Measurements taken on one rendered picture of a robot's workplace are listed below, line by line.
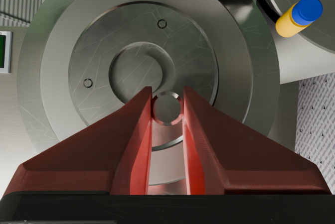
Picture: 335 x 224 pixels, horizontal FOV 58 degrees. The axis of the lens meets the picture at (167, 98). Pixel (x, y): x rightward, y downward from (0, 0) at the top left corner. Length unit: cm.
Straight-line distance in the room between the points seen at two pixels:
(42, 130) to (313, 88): 31
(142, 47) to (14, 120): 43
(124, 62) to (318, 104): 27
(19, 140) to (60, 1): 40
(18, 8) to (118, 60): 336
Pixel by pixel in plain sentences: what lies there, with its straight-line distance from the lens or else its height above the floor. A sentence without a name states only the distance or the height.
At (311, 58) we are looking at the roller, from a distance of 21.
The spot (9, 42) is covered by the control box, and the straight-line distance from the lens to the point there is 57.
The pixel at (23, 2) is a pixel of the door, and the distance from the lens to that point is 357.
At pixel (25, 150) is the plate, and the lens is 56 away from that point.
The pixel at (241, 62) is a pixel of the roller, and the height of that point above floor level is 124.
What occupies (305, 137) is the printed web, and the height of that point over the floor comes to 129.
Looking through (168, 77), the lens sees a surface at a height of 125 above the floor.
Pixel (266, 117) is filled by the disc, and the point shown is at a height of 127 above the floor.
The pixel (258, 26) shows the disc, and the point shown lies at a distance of 18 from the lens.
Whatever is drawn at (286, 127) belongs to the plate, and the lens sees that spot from 53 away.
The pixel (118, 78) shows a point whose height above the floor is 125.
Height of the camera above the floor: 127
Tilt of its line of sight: 2 degrees down
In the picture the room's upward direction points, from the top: 177 degrees counter-clockwise
